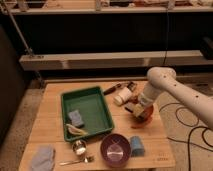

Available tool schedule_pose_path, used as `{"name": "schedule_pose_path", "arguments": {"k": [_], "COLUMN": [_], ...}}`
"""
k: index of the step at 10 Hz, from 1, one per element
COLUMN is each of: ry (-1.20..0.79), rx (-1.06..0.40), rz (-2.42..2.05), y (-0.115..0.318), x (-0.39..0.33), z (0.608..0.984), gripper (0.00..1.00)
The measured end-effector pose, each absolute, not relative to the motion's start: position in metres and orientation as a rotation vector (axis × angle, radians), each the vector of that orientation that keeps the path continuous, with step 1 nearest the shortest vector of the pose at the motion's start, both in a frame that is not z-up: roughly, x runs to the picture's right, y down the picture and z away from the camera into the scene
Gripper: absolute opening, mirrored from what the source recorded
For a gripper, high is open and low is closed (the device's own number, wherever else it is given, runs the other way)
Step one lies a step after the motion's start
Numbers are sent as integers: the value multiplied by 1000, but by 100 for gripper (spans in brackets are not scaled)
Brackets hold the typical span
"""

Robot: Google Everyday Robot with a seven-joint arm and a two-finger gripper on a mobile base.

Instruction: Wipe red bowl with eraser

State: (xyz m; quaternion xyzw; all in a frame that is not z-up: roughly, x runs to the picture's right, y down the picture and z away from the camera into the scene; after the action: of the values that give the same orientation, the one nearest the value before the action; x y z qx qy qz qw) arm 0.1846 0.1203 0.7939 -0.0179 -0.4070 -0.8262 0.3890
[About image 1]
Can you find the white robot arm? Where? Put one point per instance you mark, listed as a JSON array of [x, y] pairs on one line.
[[162, 79]]

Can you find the grey blue cloth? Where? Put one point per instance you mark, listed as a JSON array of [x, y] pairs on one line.
[[43, 160]]

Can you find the dark handled knife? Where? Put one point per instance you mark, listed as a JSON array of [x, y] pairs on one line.
[[112, 89]]

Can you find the banana in tray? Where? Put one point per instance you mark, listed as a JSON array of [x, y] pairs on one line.
[[75, 131]]

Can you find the small metal cup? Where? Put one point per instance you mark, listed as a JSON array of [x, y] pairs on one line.
[[79, 147]]

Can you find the metal spoon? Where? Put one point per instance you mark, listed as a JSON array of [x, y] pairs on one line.
[[87, 159]]

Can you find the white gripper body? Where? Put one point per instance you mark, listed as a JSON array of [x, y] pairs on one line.
[[140, 111]]

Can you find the purple bowl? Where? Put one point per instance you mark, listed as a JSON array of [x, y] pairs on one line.
[[115, 150]]

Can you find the red bowl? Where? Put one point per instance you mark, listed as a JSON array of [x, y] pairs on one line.
[[141, 119]]

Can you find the green plastic tray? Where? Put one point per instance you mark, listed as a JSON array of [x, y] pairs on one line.
[[92, 106]]

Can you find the blue sponge in tray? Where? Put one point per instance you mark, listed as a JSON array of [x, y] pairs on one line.
[[76, 118]]

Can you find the white cylinder bottle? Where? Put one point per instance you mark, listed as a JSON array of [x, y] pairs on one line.
[[123, 96]]

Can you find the wooden table edge rail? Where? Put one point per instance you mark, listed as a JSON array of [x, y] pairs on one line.
[[112, 60]]

